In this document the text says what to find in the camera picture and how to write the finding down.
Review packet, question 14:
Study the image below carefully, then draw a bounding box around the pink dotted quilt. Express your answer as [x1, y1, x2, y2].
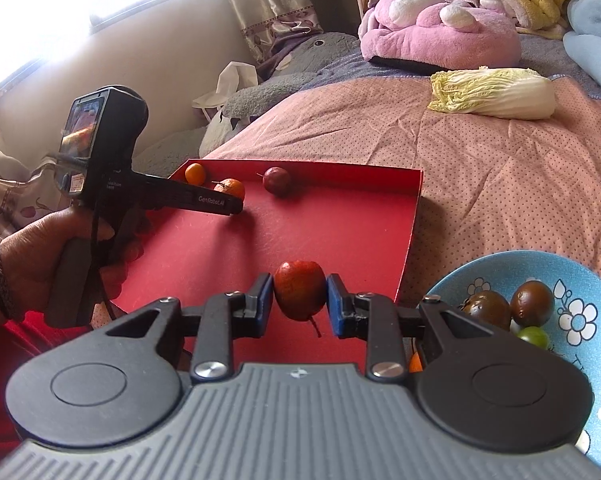
[208, 72, 601, 311]

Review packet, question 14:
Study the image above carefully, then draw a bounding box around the large orange with stem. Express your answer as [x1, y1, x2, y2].
[213, 178, 246, 201]

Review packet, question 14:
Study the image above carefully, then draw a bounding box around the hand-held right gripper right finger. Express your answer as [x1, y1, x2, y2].
[327, 274, 504, 380]

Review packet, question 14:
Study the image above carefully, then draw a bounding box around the dark red round fruit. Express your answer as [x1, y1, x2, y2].
[257, 166, 292, 197]

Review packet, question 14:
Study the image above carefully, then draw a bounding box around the person's left hand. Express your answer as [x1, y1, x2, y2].
[0, 207, 144, 322]

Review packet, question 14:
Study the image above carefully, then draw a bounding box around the green tomato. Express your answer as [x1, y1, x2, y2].
[517, 326, 550, 351]

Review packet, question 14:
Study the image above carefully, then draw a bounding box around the napa cabbage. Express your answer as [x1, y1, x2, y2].
[427, 67, 557, 121]

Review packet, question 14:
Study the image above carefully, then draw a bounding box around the window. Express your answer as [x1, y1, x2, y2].
[0, 0, 221, 96]

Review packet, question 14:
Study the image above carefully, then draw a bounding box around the beige patterned curtain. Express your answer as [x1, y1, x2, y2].
[214, 0, 326, 81]

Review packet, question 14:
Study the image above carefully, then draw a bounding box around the reddish orange fruit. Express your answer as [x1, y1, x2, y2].
[273, 260, 328, 339]

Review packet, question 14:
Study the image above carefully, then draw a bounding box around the dark brown tomato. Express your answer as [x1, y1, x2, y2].
[461, 290, 512, 332]
[511, 280, 554, 328]

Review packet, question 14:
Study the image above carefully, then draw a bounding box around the white cloth bag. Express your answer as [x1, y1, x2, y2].
[191, 61, 259, 123]

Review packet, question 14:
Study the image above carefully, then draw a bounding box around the light blue blanket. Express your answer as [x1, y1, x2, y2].
[563, 0, 601, 103]

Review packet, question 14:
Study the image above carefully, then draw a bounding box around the beige printed cloth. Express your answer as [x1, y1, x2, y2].
[0, 80, 76, 233]

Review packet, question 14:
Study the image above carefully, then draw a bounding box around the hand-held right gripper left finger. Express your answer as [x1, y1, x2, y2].
[105, 273, 274, 380]

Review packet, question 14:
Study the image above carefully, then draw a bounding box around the pink plush toy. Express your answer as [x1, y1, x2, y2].
[358, 0, 522, 75]

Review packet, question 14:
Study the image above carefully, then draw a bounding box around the blue flowered bowl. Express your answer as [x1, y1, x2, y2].
[415, 250, 601, 468]

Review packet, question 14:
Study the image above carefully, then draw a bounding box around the grey plush toy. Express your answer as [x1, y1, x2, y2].
[145, 31, 361, 176]

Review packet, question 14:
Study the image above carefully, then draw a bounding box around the red cardboard tray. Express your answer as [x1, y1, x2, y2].
[100, 159, 424, 366]

